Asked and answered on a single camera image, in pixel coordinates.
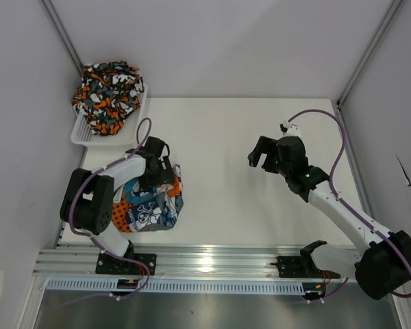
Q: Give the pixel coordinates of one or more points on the left aluminium frame post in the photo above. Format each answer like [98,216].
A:
[60,29]

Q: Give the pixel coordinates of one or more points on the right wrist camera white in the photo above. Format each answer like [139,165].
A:
[289,129]

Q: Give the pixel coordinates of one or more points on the black orange camouflage shorts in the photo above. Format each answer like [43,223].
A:
[110,93]

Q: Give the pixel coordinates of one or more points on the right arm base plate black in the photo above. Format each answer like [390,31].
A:
[300,267]

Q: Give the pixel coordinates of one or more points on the aluminium frame post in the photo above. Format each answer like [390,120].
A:
[60,29]
[371,49]

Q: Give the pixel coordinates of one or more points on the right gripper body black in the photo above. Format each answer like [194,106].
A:
[281,168]

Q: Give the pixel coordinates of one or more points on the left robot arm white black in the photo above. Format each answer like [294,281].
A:
[88,202]

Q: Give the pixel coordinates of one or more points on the right side aluminium rail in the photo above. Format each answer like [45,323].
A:
[365,201]

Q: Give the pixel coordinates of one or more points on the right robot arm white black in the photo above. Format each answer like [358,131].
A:
[381,259]

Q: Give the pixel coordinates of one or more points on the right aluminium frame post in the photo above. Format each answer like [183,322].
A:
[371,49]

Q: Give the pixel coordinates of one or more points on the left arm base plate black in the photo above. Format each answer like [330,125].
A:
[107,265]

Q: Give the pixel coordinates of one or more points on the blue orange patterned shorts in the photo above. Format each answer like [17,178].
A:
[136,210]

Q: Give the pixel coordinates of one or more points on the aluminium mounting rail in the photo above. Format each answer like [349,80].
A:
[183,262]

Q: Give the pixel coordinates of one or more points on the white plastic basket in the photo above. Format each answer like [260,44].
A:
[81,134]

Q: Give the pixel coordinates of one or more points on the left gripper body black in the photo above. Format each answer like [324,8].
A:
[159,177]

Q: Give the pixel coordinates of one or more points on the white slotted cable duct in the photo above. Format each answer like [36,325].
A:
[268,287]

